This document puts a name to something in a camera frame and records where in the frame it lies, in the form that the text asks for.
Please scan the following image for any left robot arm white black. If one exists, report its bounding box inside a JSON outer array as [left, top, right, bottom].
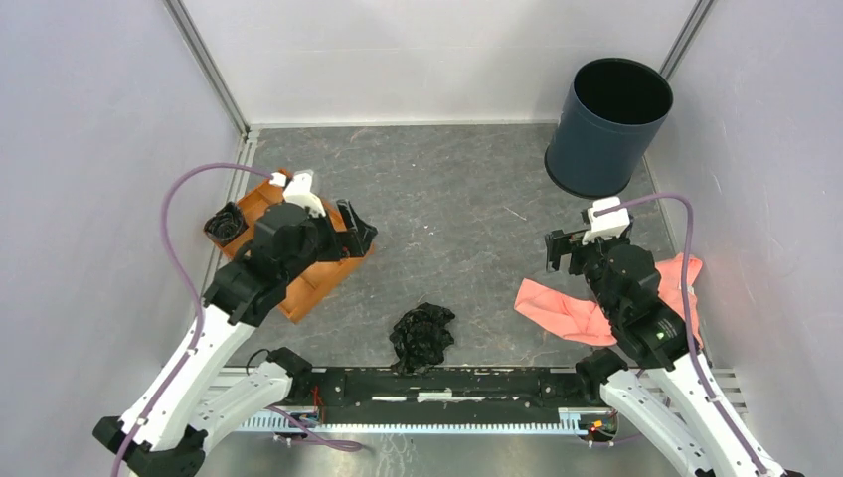
[[93, 200, 378, 476]]

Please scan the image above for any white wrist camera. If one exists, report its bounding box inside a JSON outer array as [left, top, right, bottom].
[[581, 197, 632, 245], [282, 170, 326, 218]]

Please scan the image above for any white toothed cable duct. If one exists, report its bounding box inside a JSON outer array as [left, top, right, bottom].
[[235, 407, 610, 437]]

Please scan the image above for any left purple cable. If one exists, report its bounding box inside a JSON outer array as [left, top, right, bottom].
[[109, 162, 289, 477]]

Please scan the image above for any dark blue trash bin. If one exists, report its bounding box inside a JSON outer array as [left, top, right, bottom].
[[544, 58, 674, 199]]

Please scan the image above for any left aluminium corner post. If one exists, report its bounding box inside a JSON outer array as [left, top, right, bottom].
[[163, 0, 251, 137]]

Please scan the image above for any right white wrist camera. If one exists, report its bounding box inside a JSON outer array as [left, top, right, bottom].
[[581, 197, 632, 245]]

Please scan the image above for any pink cloth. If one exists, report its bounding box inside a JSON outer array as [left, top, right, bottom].
[[514, 253, 685, 347]]

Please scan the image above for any orange compartment tray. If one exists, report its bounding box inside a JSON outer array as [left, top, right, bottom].
[[202, 170, 374, 327]]

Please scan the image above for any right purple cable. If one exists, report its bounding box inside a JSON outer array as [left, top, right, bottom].
[[595, 192, 771, 477]]

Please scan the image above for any right aluminium corner post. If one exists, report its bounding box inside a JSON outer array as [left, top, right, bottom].
[[659, 0, 716, 80]]

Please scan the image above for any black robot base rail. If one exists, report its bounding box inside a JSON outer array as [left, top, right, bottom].
[[280, 367, 610, 426]]

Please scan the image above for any black trash bag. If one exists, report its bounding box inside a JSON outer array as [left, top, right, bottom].
[[389, 302, 455, 376]]

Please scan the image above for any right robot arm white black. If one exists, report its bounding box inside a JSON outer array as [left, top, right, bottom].
[[545, 230, 792, 476]]

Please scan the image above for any purple cable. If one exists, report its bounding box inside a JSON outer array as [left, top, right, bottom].
[[595, 192, 771, 477], [109, 162, 289, 477]]

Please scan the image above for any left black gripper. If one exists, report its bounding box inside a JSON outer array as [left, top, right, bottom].
[[281, 198, 377, 283]]

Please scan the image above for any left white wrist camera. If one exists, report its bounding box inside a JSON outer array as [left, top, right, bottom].
[[282, 170, 326, 218]]

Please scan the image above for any aluminium corner post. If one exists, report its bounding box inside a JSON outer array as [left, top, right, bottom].
[[659, 0, 716, 80], [163, 0, 251, 137]]

